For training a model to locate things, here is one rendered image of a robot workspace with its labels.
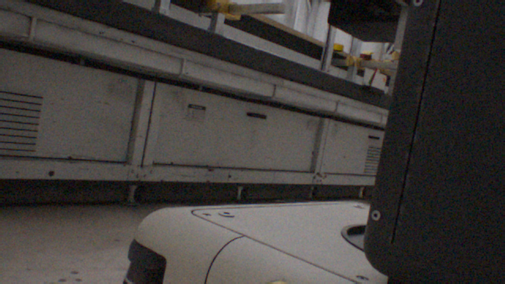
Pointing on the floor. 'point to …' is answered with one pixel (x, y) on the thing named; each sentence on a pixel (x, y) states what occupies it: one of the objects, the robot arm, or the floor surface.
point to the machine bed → (170, 131)
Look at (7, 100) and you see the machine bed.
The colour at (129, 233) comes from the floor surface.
